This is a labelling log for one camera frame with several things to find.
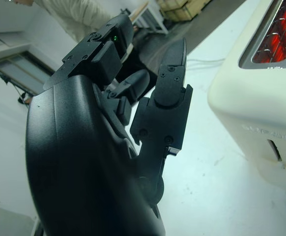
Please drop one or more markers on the black tripod stand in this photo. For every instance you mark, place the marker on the black tripod stand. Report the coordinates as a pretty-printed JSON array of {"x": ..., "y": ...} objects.
[{"x": 23, "y": 96}]

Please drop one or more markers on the person in black trousers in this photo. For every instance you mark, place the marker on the person in black trousers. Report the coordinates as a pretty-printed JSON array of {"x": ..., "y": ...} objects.
[{"x": 71, "y": 14}]

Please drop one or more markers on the white metal-frame desk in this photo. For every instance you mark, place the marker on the white metal-frame desk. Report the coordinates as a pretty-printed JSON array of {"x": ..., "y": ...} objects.
[{"x": 155, "y": 19}]

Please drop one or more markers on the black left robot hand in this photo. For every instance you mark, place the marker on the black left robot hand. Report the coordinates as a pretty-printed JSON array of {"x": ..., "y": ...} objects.
[{"x": 84, "y": 159}]

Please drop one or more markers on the wooden crate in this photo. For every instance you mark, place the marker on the wooden crate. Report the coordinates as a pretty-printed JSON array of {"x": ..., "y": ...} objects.
[{"x": 180, "y": 8}]

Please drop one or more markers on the dark framed window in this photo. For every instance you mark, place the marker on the dark framed window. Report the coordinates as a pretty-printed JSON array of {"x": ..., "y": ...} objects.
[{"x": 17, "y": 68}]

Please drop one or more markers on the white two-slot toaster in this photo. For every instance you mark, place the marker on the white two-slot toaster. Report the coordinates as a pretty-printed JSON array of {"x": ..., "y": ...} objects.
[{"x": 243, "y": 98}]

